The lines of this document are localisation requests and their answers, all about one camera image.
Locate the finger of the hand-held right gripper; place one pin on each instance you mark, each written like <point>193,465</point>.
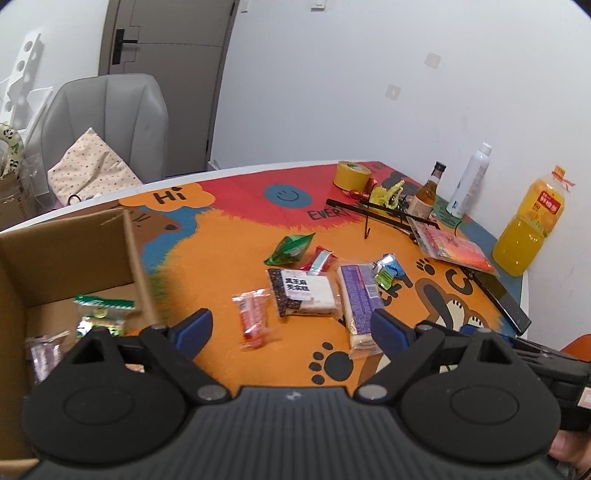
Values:
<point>467,328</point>

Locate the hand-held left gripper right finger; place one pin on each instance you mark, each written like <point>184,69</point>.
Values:
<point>392,332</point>

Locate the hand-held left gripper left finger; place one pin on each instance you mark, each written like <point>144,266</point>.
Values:
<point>196,330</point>

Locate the purple sandwich packet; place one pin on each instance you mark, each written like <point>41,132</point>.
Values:
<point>358,286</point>

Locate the small green and blue packet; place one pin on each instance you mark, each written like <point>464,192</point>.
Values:
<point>385,270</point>

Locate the green clear packet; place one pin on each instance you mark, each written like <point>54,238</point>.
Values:
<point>101,314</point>

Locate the black and white sandwich packet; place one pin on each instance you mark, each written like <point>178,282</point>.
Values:
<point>302,290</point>

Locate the red and teal packet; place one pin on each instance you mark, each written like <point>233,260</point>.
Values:
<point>320,261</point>

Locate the green triangular packet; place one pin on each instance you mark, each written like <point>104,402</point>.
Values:
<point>291,247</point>

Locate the brown cardboard box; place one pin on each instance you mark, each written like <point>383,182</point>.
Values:
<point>69,258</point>

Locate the pale pink clear packet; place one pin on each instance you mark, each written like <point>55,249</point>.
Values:
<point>44,357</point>

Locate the person's right hand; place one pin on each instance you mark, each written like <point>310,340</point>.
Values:
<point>570,447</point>

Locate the black smartphone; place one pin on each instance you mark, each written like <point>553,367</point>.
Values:
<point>501,300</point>

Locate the orange chair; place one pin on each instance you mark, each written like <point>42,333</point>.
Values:
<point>579,346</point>

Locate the red packet in clear bag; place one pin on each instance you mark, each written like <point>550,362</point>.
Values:
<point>455,247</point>

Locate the orange juice bottle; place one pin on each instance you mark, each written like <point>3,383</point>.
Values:
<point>531,226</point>

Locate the black folding stand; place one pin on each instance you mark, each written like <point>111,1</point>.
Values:
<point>351,208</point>

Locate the brown glass bottle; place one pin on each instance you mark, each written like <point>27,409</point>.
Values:
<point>427,194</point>

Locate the white spray bottle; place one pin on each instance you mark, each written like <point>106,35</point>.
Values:
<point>468,184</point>

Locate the yellow tape roll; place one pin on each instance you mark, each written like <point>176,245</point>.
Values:
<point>352,174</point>

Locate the dotted cream cushion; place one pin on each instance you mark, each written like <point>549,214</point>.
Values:
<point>90,168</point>

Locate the grey chair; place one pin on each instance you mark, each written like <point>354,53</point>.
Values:
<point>115,106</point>

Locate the grey door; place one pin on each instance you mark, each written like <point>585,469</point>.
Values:
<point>175,92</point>

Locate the panda print neck pillow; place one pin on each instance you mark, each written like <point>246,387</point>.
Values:
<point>9,147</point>

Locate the white perforated rack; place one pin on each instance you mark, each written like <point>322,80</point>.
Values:
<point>23,69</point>

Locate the white wall plate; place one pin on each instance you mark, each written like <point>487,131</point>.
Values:
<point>393,91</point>
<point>433,60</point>

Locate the white wall switch box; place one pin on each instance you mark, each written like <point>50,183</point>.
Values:
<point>318,3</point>

